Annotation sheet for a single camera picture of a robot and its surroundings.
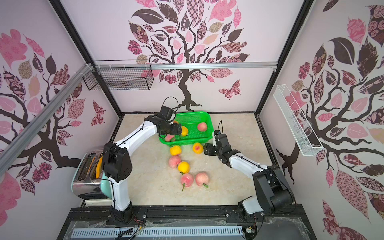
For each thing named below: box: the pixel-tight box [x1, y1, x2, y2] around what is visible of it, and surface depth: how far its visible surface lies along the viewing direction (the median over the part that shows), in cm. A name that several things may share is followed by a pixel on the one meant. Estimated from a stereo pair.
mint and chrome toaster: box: [71, 149, 112, 200], surface depth 74 cm
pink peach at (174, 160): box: [168, 155, 182, 169], surface depth 89 cm
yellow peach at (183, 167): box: [177, 161, 190, 175], surface depth 87 cm
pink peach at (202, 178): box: [195, 172, 209, 189], surface depth 82 cm
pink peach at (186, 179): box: [180, 173, 194, 188], surface depth 82 cm
